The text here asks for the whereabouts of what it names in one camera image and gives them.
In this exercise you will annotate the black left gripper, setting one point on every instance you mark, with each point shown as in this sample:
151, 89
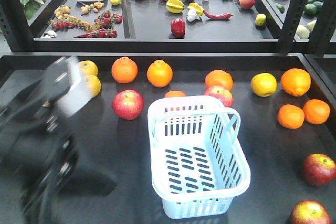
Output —
35, 135

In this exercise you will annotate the light blue plastic basket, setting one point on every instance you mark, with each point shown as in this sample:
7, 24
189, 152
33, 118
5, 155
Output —
197, 164

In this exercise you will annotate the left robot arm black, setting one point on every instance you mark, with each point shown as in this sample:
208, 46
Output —
42, 188

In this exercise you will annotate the yellow citrus front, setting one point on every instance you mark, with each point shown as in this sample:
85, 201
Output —
93, 83

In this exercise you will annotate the yellow citrus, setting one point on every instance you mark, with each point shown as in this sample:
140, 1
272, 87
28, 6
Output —
88, 67
93, 83

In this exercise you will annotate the yellow citrus back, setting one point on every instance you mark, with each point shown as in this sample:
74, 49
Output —
88, 67

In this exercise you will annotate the pink red apple left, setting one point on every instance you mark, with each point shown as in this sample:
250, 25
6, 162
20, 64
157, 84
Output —
128, 104

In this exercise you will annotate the pink red apple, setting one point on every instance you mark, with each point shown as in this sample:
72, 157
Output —
128, 104
221, 93

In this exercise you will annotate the orange tangerine knobbed left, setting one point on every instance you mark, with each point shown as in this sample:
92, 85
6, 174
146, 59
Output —
124, 70

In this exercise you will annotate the orange tangerine knobbed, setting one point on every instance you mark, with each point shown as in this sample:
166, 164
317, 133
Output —
159, 74
124, 70

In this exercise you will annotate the small orange middle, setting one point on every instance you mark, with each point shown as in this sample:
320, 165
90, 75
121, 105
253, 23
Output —
174, 93

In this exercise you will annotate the small orange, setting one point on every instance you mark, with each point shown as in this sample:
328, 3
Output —
316, 111
290, 116
174, 93

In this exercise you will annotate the red bell pepper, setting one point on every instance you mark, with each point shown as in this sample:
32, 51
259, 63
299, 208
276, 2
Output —
178, 27

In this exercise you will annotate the yellow starfruit left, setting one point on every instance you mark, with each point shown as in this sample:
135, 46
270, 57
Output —
175, 6

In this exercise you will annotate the yellow starfruit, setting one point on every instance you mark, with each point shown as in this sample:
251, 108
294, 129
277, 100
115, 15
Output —
175, 6
196, 7

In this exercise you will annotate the orange behind middle apple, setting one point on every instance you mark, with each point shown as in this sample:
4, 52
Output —
219, 78

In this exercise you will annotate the pink red apple middle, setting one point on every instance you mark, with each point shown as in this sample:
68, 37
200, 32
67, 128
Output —
221, 93

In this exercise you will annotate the white garlic bulb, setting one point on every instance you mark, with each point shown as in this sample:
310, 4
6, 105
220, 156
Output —
192, 15

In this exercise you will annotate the yellow starfruit right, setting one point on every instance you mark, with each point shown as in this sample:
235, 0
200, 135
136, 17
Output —
196, 7

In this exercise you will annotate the red chili pepper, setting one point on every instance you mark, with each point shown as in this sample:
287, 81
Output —
223, 16

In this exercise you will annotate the yellow orange right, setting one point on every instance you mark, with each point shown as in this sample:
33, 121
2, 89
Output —
264, 84

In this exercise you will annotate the small orange right lower left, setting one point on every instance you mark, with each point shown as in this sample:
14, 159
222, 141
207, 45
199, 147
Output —
290, 116

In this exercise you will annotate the large orange far right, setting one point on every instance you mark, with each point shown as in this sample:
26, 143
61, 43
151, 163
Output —
296, 82

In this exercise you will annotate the dark red apple front right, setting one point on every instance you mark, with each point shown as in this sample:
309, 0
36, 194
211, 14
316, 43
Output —
309, 211

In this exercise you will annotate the dark red apple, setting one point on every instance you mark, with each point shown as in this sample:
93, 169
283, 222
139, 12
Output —
318, 169
309, 211

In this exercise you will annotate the dark red apple back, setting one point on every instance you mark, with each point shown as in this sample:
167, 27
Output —
318, 169

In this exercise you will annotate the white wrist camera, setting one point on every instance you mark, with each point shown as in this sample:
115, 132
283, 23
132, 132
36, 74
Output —
78, 94

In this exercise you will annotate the black upright post left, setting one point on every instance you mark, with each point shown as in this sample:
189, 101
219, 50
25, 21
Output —
289, 28

